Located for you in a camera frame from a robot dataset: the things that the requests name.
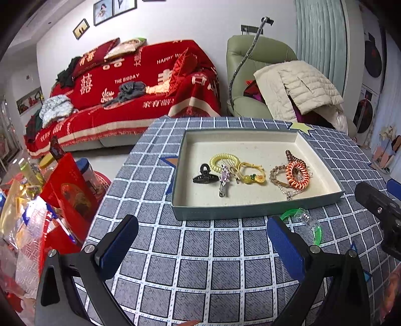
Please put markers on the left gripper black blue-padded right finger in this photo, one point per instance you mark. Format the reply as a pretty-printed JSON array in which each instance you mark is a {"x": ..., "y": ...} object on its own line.
[{"x": 346, "y": 302}]

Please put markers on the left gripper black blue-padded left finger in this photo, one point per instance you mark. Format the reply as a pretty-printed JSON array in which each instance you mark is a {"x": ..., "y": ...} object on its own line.
[{"x": 59, "y": 303}]

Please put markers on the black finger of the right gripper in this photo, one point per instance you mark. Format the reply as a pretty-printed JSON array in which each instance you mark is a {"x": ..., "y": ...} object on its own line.
[{"x": 386, "y": 211}]

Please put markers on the black claw hair clip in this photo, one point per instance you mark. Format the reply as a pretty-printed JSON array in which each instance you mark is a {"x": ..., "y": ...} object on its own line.
[{"x": 205, "y": 176}]

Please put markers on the beige bunny hair clip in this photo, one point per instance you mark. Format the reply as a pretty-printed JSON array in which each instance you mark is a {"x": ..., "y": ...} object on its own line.
[{"x": 235, "y": 173}]

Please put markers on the clear patterned plastic bag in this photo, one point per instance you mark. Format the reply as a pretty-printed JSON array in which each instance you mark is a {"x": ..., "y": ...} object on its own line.
[{"x": 29, "y": 238}]

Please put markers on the red gift bag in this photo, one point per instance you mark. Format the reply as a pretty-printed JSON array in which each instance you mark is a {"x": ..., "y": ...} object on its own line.
[{"x": 66, "y": 189}]

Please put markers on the green plastic bangle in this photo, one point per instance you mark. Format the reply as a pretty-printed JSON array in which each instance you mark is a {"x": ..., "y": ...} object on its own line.
[{"x": 301, "y": 215}]

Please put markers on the grey checked tablecloth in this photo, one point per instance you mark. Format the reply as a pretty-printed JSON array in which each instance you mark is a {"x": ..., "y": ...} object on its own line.
[{"x": 222, "y": 272}]

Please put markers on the cream puffer jacket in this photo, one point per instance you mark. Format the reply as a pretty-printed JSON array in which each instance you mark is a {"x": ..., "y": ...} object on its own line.
[{"x": 298, "y": 85}]

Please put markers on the shallow grey-green tray box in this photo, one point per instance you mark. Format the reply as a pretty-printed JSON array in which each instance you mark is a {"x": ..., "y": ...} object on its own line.
[{"x": 264, "y": 148}]

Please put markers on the light patterned folded blanket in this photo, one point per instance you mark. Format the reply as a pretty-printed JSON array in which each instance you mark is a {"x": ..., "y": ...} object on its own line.
[{"x": 54, "y": 109}]

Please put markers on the teal curtain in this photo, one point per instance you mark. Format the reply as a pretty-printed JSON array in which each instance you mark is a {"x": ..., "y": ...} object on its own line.
[{"x": 321, "y": 39}]

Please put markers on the red covered sofa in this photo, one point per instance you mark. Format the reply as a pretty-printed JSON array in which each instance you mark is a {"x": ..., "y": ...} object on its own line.
[{"x": 115, "y": 92}]

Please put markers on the green armchair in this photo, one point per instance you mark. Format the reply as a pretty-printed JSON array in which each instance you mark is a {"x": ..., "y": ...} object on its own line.
[{"x": 249, "y": 102}]

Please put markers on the grey crumpled garment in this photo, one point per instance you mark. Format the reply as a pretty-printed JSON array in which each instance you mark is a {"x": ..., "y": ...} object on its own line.
[{"x": 128, "y": 91}]

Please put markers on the dark red pillow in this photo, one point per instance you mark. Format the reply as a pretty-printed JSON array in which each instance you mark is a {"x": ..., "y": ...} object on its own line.
[{"x": 94, "y": 57}]

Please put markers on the small framed picture left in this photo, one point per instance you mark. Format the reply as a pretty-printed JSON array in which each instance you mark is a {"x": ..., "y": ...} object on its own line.
[{"x": 81, "y": 28}]

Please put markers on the large framed picture pair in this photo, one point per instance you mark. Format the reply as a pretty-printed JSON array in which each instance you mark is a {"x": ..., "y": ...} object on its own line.
[{"x": 104, "y": 10}]

